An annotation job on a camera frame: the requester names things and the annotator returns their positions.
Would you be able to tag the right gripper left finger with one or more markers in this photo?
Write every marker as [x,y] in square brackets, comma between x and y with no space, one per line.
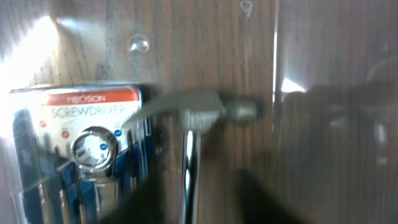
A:
[154,201]

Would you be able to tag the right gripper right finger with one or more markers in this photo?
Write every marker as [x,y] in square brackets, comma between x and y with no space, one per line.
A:
[256,205]

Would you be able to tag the silver combination wrench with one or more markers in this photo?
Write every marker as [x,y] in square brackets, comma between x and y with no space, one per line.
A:
[94,151]

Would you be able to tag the precision screwdriver set case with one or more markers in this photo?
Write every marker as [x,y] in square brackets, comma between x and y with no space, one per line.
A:
[69,154]

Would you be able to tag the small claw hammer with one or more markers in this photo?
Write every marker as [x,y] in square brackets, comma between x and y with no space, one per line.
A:
[198,112]

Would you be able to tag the clear plastic container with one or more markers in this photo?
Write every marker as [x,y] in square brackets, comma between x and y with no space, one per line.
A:
[324,72]

